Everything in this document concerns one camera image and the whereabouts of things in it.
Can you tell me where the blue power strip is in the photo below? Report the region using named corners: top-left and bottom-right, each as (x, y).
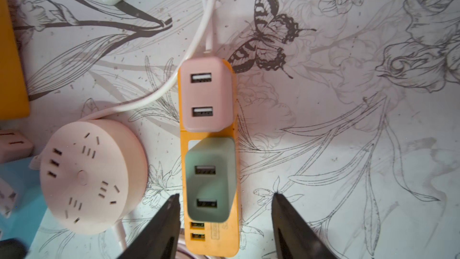
top-left (1, 157), bottom-right (47, 249)

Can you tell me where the white pink cable front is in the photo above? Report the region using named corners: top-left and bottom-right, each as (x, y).
top-left (114, 219), bottom-right (129, 253)

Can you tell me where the yellow power strip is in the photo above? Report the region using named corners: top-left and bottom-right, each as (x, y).
top-left (178, 60), bottom-right (241, 257)
top-left (1, 0), bottom-right (30, 121)

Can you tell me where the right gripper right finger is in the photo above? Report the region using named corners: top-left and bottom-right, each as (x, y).
top-left (271, 193), bottom-right (337, 259)

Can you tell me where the pink usb charger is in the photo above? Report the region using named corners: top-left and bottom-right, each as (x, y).
top-left (0, 129), bottom-right (34, 164)

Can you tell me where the green charger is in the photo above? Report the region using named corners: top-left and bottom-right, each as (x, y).
top-left (185, 137), bottom-right (237, 223)

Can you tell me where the white cable bundle back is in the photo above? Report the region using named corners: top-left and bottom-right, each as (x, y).
top-left (28, 0), bottom-right (220, 170)

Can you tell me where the round beige power strip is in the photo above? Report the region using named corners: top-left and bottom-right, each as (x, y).
top-left (40, 119), bottom-right (148, 235)

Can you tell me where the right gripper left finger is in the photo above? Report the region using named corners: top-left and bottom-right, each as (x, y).
top-left (119, 194), bottom-right (181, 259)

